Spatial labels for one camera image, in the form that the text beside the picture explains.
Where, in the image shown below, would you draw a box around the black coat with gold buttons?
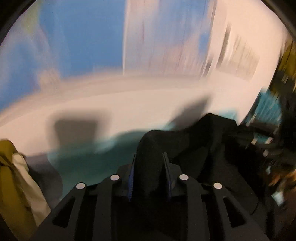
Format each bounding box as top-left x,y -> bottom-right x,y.
132,113 -> 275,237

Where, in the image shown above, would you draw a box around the yellow hanging clothes on rack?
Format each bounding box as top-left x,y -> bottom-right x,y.
276,41 -> 296,93

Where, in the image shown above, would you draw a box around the teal grey bed sheet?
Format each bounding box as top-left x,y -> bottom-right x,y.
47,120 -> 148,197

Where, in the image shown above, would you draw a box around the mustard yellow garment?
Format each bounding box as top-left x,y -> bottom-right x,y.
1,140 -> 51,240

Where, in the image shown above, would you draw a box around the white wall switch panel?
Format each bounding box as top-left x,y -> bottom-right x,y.
217,24 -> 259,80

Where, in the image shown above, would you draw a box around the colourful wall map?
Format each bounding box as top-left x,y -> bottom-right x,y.
1,1 -> 125,109

